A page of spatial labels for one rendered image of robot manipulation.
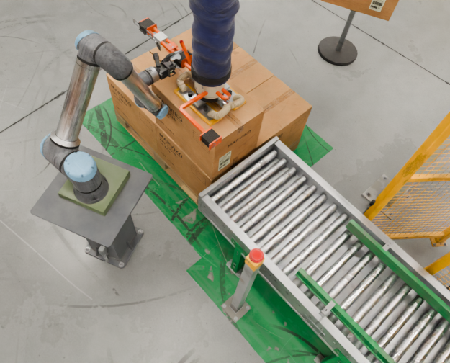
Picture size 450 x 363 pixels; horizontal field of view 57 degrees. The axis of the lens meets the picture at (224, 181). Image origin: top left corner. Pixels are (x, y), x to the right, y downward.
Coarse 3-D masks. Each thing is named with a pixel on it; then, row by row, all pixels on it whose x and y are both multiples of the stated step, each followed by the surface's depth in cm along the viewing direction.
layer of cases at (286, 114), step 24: (240, 48) 329; (240, 72) 316; (264, 72) 318; (120, 96) 308; (264, 96) 306; (288, 96) 307; (144, 120) 299; (264, 120) 294; (288, 120) 296; (168, 144) 288; (264, 144) 288; (288, 144) 327; (192, 168) 279
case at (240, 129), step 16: (160, 80) 252; (160, 96) 252; (176, 96) 247; (176, 112) 247; (192, 112) 241; (240, 112) 244; (256, 112) 245; (176, 128) 262; (192, 128) 242; (208, 128) 236; (224, 128) 237; (240, 128) 241; (256, 128) 257; (192, 144) 256; (224, 144) 240; (240, 144) 257; (256, 144) 276; (208, 160) 251; (224, 160) 257
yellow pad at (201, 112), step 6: (186, 84) 250; (174, 90) 247; (180, 90) 246; (186, 90) 247; (192, 90) 248; (180, 96) 245; (186, 96) 244; (192, 96) 245; (192, 108) 241; (198, 108) 240; (204, 108) 237; (210, 108) 241; (198, 114) 239; (204, 114) 239; (204, 120) 237; (210, 120) 237; (216, 120) 237; (210, 126) 237
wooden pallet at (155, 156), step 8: (120, 120) 345; (128, 128) 346; (136, 136) 343; (144, 144) 339; (296, 144) 342; (152, 152) 336; (160, 160) 324; (168, 168) 330; (176, 176) 326; (184, 184) 323; (192, 192) 320
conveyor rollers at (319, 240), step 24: (216, 192) 263; (240, 192) 263; (264, 192) 264; (288, 192) 266; (312, 192) 268; (240, 216) 256; (336, 240) 252; (288, 264) 242; (312, 264) 242; (336, 264) 243; (360, 264) 244; (384, 264) 245; (336, 288) 236; (360, 288) 237; (384, 288) 238; (408, 288) 239; (360, 312) 230; (384, 312) 231; (408, 312) 232; (432, 312) 233; (384, 336) 225; (408, 336) 226; (432, 336) 227
